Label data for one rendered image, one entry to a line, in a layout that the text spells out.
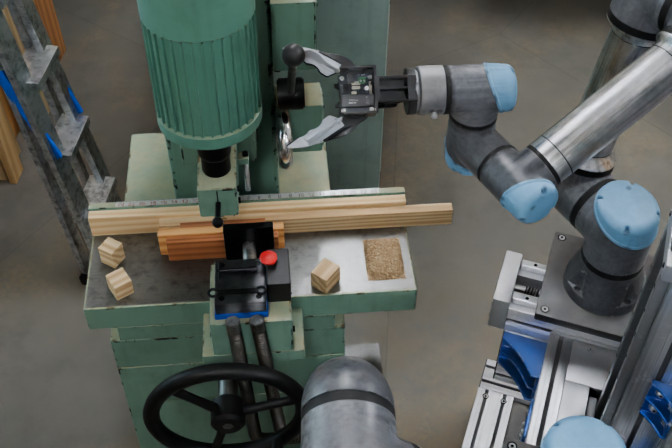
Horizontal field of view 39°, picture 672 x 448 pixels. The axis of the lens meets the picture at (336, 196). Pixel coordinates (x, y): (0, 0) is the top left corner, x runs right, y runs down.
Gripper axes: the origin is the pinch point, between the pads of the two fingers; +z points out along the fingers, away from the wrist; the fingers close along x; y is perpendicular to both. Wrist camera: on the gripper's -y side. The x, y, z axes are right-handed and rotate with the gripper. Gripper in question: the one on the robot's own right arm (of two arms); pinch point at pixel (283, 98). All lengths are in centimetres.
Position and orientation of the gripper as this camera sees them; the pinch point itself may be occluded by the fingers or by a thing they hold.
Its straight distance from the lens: 145.7
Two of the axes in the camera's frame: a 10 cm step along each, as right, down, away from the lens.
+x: 0.5, 10.0, -0.2
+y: 0.6, -0.2, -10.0
